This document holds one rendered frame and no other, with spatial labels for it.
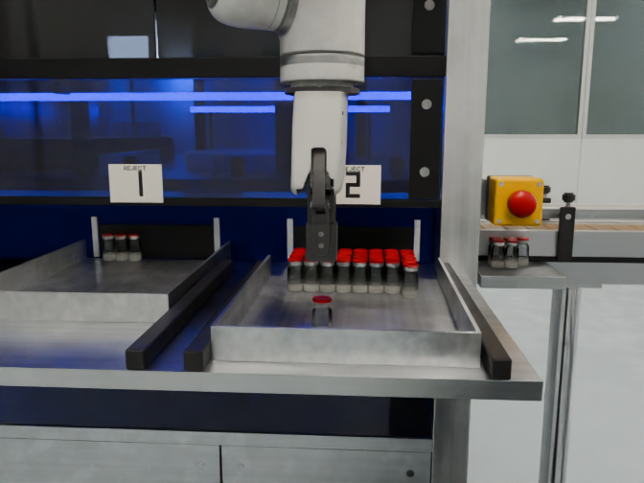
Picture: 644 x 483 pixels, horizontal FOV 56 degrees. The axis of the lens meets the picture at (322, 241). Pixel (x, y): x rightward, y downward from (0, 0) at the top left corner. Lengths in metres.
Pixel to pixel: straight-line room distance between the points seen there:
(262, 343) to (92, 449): 0.62
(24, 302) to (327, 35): 0.47
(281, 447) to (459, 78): 0.66
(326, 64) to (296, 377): 0.29
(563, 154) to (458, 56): 4.89
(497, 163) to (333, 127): 5.12
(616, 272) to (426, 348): 0.61
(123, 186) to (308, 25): 0.51
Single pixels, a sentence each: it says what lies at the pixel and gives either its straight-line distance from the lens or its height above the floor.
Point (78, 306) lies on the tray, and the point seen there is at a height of 0.90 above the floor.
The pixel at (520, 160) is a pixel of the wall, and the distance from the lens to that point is 5.71.
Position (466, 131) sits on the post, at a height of 1.10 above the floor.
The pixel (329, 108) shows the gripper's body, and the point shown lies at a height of 1.12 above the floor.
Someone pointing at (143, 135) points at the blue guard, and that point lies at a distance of 0.99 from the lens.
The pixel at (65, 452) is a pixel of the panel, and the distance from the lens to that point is 1.19.
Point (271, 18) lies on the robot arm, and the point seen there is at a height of 1.20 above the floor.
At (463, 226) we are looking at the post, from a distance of 0.95.
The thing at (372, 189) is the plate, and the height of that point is 1.01.
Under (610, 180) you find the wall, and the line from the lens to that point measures 5.97.
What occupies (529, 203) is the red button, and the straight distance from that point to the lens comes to 0.93.
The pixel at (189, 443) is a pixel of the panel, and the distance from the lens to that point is 1.10.
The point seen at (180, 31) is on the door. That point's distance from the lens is 0.99.
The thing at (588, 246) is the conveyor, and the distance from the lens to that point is 1.12.
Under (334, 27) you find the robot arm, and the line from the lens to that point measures 0.59.
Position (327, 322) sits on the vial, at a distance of 0.64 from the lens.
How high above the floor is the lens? 1.10
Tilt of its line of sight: 11 degrees down
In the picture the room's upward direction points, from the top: straight up
